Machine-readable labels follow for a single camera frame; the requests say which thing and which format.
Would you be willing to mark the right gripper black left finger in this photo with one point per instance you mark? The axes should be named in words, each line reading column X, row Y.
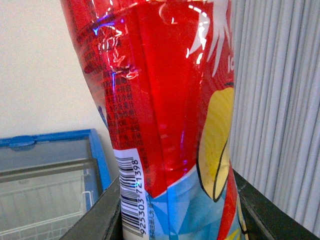
column 102, row 221

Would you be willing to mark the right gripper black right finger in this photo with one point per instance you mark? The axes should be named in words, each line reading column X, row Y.
column 264, row 220

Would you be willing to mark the red iced tea bottle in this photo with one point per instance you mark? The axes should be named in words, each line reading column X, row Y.
column 161, row 74

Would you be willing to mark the white chest freezer blue rim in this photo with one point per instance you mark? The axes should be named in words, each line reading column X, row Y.
column 103, row 180

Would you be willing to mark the white vertical blind curtain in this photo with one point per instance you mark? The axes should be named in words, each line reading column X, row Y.
column 275, row 137

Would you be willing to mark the glass sliding freezer lid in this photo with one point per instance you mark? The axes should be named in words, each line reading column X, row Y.
column 46, row 157

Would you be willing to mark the white wire freezer basket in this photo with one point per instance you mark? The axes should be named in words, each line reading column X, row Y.
column 45, row 207

